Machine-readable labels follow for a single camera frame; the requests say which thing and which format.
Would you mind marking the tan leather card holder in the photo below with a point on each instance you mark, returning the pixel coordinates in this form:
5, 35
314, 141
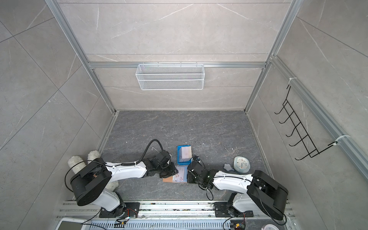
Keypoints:
169, 180

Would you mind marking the white round alarm clock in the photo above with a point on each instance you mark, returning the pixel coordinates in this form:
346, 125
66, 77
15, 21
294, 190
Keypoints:
241, 165

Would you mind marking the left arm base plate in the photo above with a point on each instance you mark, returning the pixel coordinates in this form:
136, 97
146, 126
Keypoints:
120, 210

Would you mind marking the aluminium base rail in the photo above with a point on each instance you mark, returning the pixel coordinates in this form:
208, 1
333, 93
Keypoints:
154, 209

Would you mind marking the black wire hook rack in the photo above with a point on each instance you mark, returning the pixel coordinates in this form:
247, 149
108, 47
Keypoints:
299, 130

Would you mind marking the white teddy bear brown shirt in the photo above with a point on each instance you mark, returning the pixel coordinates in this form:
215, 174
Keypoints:
76, 163

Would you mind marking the blue plastic card tray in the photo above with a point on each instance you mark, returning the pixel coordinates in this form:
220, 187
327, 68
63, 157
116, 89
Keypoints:
182, 163

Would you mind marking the white tablet device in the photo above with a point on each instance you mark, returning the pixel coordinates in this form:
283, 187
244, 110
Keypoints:
71, 224

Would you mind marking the white wire mesh basket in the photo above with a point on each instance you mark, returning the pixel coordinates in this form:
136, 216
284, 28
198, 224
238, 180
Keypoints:
170, 76

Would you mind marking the stack of white cards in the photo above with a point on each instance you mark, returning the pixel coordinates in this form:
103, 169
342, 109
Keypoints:
185, 153

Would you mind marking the pink VIP card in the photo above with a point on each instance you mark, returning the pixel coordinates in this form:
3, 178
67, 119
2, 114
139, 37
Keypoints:
181, 177

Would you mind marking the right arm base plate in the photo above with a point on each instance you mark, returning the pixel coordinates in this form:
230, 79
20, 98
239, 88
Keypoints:
222, 209

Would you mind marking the small blue grey toy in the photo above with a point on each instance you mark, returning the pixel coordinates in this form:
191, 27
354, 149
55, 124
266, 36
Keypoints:
228, 167

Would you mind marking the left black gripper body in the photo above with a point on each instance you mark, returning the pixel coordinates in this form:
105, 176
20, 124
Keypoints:
162, 170

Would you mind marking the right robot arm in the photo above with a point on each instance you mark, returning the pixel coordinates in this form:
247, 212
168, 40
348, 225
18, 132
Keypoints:
250, 192

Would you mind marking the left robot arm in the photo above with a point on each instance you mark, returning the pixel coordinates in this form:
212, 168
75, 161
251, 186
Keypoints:
91, 182

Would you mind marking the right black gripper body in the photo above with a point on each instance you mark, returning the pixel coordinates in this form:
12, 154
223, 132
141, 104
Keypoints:
192, 179

